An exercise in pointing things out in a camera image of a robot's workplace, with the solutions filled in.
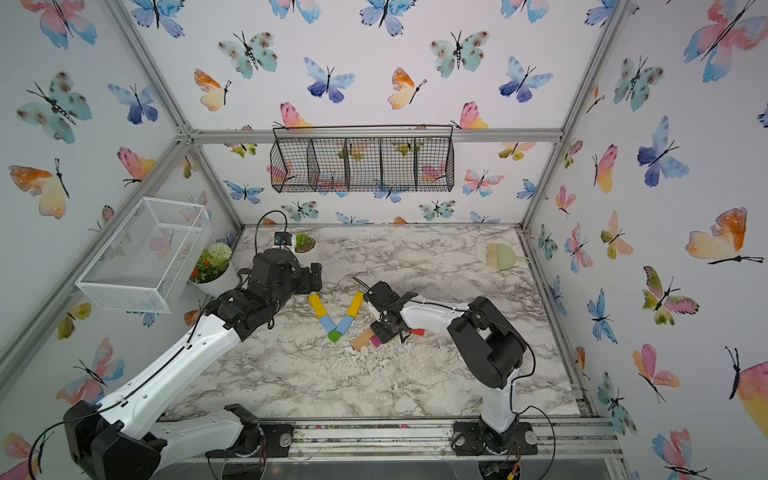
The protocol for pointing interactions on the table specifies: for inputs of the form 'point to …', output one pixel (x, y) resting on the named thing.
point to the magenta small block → (377, 342)
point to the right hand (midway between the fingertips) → (386, 326)
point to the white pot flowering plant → (213, 273)
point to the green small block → (334, 336)
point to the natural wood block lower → (362, 339)
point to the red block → (418, 332)
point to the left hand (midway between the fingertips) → (307, 264)
